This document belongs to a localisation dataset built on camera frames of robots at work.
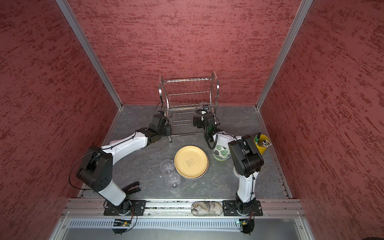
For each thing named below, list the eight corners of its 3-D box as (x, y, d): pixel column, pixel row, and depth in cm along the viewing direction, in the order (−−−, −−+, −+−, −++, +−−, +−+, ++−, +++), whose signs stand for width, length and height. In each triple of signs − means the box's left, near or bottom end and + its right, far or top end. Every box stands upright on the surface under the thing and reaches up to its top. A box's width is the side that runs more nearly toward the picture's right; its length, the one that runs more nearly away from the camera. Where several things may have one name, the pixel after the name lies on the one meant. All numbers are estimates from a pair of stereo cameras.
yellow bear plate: (173, 179, 85) (172, 176, 81) (176, 148, 98) (175, 145, 94) (208, 179, 85) (209, 176, 81) (207, 148, 98) (207, 145, 94)
